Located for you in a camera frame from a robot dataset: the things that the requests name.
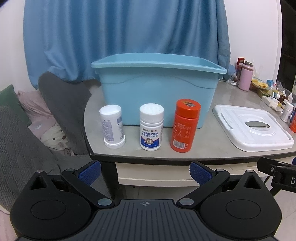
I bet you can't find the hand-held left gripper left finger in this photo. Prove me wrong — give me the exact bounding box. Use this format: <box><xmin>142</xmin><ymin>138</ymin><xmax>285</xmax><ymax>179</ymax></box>
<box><xmin>28</xmin><ymin>160</ymin><xmax>115</xmax><ymax>209</ymax></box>

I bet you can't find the green pillow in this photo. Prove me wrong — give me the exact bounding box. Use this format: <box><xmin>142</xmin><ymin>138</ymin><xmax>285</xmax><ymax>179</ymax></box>
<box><xmin>0</xmin><ymin>85</ymin><xmax>31</xmax><ymax>127</ymax></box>

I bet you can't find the white bottle with barcode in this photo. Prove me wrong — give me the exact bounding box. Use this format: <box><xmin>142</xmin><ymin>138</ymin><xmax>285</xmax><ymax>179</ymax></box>
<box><xmin>99</xmin><ymin>105</ymin><xmax>126</xmax><ymax>149</ymax></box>

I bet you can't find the white flat box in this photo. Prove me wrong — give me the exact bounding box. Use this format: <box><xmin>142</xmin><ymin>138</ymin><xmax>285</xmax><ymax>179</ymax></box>
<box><xmin>261</xmin><ymin>95</ymin><xmax>282</xmax><ymax>108</ymax></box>

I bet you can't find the dark grey blanket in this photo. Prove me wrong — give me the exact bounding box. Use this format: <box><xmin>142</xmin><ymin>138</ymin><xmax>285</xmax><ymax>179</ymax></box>
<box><xmin>38</xmin><ymin>71</ymin><xmax>102</xmax><ymax>156</ymax></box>

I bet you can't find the small white pill bottle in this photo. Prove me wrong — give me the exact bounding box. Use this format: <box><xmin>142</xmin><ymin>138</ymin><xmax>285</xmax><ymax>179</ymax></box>
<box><xmin>281</xmin><ymin>102</ymin><xmax>294</xmax><ymax>123</ymax></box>

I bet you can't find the small orange bottle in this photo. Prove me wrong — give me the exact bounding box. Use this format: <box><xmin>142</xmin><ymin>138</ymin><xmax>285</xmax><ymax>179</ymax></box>
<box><xmin>289</xmin><ymin>109</ymin><xmax>296</xmax><ymax>133</ymax></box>

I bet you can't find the grey knit sofa cover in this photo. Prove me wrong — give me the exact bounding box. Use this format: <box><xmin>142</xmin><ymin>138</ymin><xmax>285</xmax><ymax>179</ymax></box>
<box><xmin>0</xmin><ymin>105</ymin><xmax>64</xmax><ymax>210</ymax></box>

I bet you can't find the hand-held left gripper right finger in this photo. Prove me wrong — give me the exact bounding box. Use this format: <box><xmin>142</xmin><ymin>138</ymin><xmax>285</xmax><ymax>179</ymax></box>
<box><xmin>177</xmin><ymin>160</ymin><xmax>270</xmax><ymax>208</ymax></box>

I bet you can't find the grey desktop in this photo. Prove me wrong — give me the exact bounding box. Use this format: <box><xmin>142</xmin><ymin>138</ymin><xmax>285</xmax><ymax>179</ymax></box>
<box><xmin>84</xmin><ymin>79</ymin><xmax>296</xmax><ymax>166</ymax></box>

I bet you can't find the white desk frame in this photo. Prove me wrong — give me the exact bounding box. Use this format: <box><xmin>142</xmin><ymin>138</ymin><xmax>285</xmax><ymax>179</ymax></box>
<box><xmin>116</xmin><ymin>159</ymin><xmax>272</xmax><ymax>188</ymax></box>

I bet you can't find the black desk leg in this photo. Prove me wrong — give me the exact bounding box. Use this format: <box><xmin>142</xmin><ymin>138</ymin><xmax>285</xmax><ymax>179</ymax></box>
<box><xmin>100</xmin><ymin>161</ymin><xmax>121</xmax><ymax>202</ymax></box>

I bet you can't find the pink cloth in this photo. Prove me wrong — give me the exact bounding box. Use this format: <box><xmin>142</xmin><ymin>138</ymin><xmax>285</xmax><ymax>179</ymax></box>
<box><xmin>17</xmin><ymin>90</ymin><xmax>54</xmax><ymax>135</ymax></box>

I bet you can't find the plate of yellow food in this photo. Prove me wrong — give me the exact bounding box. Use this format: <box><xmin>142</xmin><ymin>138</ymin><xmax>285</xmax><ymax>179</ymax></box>
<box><xmin>251</xmin><ymin>77</ymin><xmax>271</xmax><ymax>91</ymax></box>

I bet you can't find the white bottle blue label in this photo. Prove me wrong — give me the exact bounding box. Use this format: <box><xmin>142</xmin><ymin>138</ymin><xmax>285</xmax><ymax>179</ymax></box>
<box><xmin>139</xmin><ymin>103</ymin><xmax>165</xmax><ymax>151</ymax></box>

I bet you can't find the white plastic bin lid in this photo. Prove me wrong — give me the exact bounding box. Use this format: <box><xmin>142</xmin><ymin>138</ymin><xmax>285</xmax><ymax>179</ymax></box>
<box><xmin>212</xmin><ymin>104</ymin><xmax>295</xmax><ymax>152</ymax></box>

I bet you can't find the pink thermos bottle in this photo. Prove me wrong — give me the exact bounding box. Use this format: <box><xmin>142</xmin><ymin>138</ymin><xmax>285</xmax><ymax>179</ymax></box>
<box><xmin>238</xmin><ymin>61</ymin><xmax>254</xmax><ymax>91</ymax></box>

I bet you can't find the light blue plastic bin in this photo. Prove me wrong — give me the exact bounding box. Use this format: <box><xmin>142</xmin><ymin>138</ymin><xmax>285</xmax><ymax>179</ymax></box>
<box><xmin>91</xmin><ymin>53</ymin><xmax>227</xmax><ymax>128</ymax></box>

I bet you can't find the blue curtain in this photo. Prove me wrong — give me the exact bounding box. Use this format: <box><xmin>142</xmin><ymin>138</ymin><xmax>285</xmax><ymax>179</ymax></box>
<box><xmin>23</xmin><ymin>0</ymin><xmax>232</xmax><ymax>91</ymax></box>

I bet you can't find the cartoon printed blanket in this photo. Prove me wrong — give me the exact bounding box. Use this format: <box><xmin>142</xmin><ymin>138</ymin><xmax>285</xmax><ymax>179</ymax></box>
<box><xmin>29</xmin><ymin>116</ymin><xmax>89</xmax><ymax>156</ymax></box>

